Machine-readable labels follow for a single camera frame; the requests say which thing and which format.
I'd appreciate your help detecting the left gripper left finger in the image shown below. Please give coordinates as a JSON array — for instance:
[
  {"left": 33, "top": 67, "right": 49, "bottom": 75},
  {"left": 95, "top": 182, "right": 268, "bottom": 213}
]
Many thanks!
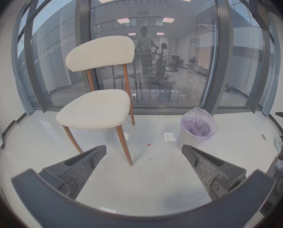
[{"left": 39, "top": 145, "right": 107, "bottom": 198}]

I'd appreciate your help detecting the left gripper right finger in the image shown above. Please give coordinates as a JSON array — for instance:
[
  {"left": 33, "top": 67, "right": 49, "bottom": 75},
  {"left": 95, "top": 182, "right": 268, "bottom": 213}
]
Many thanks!
[{"left": 182, "top": 144, "right": 247, "bottom": 201}]

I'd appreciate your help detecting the purple plastic bag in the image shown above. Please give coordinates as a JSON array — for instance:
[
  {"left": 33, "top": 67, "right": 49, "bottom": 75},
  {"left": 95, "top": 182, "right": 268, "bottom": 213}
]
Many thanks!
[{"left": 180, "top": 107, "right": 219, "bottom": 143}]

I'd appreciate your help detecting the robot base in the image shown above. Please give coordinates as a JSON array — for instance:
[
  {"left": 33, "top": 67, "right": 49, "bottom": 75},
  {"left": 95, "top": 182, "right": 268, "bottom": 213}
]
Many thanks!
[{"left": 260, "top": 168, "right": 283, "bottom": 220}]

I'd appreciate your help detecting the white trash bin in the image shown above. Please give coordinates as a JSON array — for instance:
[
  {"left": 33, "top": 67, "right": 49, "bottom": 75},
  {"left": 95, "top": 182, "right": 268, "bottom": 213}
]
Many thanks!
[{"left": 176, "top": 127, "right": 204, "bottom": 149}]

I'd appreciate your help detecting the white cushioned wooden chair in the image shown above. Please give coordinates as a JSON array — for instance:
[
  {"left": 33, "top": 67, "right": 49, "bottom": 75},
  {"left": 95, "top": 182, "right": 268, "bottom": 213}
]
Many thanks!
[{"left": 56, "top": 35, "right": 135, "bottom": 167}]

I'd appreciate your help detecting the window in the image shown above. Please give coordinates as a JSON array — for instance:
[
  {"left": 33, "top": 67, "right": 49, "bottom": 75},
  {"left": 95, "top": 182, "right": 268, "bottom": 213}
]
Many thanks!
[{"left": 12, "top": 0, "right": 282, "bottom": 116}]

